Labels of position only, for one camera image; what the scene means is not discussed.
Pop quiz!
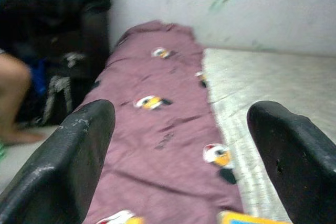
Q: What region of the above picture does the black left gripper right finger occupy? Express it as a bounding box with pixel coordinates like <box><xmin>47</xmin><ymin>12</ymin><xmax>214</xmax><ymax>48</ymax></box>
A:
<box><xmin>246</xmin><ymin>100</ymin><xmax>336</xmax><ymax>224</ymax></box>

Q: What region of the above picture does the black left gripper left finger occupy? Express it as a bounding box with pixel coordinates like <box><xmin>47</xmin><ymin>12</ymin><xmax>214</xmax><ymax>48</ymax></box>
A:
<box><xmin>0</xmin><ymin>99</ymin><xmax>116</xmax><ymax>224</ymax></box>

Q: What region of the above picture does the colourful yellow-edged children's book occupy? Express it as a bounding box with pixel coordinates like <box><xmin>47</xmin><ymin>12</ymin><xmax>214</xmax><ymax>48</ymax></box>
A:
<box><xmin>217</xmin><ymin>210</ymin><xmax>292</xmax><ymax>224</ymax></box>

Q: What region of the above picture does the white quilted mattress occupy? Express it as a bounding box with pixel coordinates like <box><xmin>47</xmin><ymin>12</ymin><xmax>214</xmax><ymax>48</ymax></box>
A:
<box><xmin>202</xmin><ymin>48</ymin><xmax>336</xmax><ymax>217</ymax></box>

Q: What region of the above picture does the black bag with white print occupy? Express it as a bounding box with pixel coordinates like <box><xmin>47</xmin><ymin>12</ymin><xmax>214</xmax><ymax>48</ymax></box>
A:
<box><xmin>15</xmin><ymin>24</ymin><xmax>111</xmax><ymax>127</ymax></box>

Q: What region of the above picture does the seated person in grey shorts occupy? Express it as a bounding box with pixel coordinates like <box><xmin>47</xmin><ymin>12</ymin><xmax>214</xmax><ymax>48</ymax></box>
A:
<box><xmin>0</xmin><ymin>48</ymin><xmax>45</xmax><ymax>146</ymax></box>

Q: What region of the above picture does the pink cartoon print blanket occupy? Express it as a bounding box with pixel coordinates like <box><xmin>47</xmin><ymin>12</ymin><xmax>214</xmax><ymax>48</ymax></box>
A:
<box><xmin>81</xmin><ymin>20</ymin><xmax>245</xmax><ymax>224</ymax></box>

